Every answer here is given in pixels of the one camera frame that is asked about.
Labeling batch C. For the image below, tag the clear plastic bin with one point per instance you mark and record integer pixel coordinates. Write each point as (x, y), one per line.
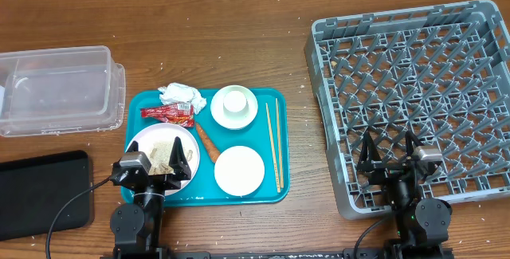
(59, 91)

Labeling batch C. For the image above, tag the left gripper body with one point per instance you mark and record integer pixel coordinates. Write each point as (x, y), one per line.
(162, 183)

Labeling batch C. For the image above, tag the small white plate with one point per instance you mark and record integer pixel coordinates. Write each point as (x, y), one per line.
(239, 171)

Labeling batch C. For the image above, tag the white tissue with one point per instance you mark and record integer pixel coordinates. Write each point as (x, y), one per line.
(181, 93)

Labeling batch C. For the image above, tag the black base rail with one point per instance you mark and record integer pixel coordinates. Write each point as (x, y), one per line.
(279, 255)

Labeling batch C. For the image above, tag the right wooden chopstick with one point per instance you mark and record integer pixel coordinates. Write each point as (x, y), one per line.
(281, 178)

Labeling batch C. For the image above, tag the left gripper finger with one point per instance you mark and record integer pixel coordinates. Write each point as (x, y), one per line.
(178, 161)
(133, 147)

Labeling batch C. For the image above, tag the white cup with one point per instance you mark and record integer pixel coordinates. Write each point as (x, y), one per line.
(235, 102)

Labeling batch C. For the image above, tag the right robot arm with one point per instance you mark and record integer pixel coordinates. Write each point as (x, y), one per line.
(422, 223)

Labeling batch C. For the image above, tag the rice and peanut pile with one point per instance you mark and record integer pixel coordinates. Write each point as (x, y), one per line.
(159, 153)

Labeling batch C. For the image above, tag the red snack wrapper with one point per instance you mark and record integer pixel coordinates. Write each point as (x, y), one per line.
(181, 114)

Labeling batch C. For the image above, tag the grey dishwasher rack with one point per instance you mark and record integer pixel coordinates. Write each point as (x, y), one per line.
(441, 72)

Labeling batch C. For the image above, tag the wooden chopstick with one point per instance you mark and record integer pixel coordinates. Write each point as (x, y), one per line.
(275, 168)
(281, 178)

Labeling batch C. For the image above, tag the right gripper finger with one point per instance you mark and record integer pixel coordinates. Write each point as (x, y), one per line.
(369, 150)
(412, 141)

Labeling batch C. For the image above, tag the teal plastic tray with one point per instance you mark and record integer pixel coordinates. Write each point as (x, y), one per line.
(204, 191)

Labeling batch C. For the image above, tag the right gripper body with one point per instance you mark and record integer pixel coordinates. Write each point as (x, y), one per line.
(385, 172)

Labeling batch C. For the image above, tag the large white plate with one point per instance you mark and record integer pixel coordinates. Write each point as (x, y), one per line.
(168, 131)

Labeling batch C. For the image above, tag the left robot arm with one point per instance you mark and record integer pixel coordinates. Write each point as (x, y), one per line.
(137, 225)

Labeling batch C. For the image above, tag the orange carrot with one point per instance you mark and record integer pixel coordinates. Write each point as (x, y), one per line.
(208, 144)

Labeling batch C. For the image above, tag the white saucer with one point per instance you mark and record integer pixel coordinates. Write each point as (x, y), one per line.
(229, 120)

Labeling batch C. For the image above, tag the black tray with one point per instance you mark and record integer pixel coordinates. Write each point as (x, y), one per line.
(33, 190)

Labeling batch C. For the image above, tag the left wooden chopstick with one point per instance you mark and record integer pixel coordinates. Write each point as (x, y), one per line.
(275, 168)

